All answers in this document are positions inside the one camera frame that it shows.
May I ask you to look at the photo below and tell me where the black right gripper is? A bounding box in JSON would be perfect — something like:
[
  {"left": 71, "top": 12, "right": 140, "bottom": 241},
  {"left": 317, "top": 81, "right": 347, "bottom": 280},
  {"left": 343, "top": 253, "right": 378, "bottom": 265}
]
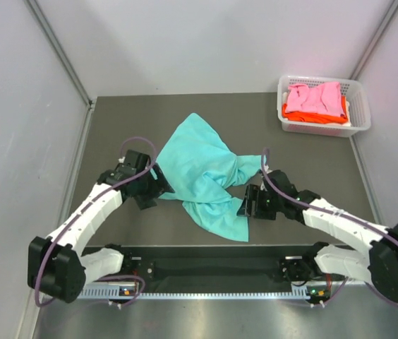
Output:
[{"left": 237, "top": 184, "right": 284, "bottom": 220}]

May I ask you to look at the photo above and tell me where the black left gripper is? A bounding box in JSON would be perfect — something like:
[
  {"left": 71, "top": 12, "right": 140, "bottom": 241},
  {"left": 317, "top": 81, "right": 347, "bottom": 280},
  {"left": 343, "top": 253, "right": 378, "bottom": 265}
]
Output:
[{"left": 133, "top": 162, "right": 173, "bottom": 209}]

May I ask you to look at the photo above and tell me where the teal t shirt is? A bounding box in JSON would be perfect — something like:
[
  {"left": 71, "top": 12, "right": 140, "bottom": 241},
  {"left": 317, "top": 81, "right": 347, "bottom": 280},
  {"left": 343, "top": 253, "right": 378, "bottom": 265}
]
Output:
[{"left": 157, "top": 113, "right": 261, "bottom": 242}]

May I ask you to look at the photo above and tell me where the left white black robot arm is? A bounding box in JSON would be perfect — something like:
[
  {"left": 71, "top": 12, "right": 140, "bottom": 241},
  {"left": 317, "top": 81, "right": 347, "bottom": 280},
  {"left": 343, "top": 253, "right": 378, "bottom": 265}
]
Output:
[{"left": 27, "top": 150, "right": 174, "bottom": 303}]

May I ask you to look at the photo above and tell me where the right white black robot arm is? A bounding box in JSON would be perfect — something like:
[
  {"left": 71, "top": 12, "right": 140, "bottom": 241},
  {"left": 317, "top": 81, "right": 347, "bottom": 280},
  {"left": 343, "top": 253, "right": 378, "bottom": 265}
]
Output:
[{"left": 237, "top": 170, "right": 398, "bottom": 304}]

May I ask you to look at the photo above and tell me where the orange t shirt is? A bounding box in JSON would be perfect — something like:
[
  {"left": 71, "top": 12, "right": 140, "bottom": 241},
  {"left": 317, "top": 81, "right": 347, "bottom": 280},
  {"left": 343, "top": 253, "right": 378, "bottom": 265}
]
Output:
[{"left": 282, "top": 96, "right": 351, "bottom": 126}]

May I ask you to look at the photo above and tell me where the white t shirt in basket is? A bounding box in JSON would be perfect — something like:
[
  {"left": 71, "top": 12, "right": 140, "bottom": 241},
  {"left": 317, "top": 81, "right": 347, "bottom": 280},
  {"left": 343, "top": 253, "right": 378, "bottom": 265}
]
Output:
[{"left": 342, "top": 98, "right": 352, "bottom": 127}]

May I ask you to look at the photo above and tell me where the white perforated plastic basket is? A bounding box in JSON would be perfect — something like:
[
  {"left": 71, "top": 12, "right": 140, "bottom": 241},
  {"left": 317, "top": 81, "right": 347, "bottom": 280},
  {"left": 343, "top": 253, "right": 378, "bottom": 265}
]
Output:
[{"left": 277, "top": 76, "right": 371, "bottom": 138}]

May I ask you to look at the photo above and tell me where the pink t shirt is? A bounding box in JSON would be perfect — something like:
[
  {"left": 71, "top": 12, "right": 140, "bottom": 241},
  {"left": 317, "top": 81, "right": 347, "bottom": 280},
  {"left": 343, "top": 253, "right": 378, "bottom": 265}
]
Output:
[{"left": 286, "top": 81, "right": 344, "bottom": 117}]

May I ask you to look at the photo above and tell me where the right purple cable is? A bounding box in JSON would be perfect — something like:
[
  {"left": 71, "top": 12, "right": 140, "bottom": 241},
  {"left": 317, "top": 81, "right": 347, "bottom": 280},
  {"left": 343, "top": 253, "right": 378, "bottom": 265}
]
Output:
[{"left": 261, "top": 147, "right": 398, "bottom": 314}]

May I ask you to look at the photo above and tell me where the purple cable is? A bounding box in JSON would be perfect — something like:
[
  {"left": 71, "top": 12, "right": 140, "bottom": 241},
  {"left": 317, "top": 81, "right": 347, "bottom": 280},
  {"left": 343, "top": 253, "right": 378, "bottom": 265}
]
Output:
[
  {"left": 32, "top": 136, "right": 159, "bottom": 309},
  {"left": 261, "top": 147, "right": 398, "bottom": 314}
]

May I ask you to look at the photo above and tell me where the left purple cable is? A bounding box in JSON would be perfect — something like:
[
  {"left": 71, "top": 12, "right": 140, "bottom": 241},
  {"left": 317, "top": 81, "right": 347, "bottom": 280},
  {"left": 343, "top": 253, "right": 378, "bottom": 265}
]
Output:
[{"left": 32, "top": 136, "right": 159, "bottom": 309}]

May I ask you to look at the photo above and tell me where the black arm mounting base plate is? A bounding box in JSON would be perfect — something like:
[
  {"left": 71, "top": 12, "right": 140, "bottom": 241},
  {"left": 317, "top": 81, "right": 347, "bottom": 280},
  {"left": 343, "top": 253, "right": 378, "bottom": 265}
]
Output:
[{"left": 82, "top": 242, "right": 348, "bottom": 285}]

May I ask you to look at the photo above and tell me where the grey slotted cable duct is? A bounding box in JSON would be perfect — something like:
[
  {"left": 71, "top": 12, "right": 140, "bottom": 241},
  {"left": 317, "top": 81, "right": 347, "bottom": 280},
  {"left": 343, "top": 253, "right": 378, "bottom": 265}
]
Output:
[{"left": 74, "top": 282, "right": 330, "bottom": 303}]

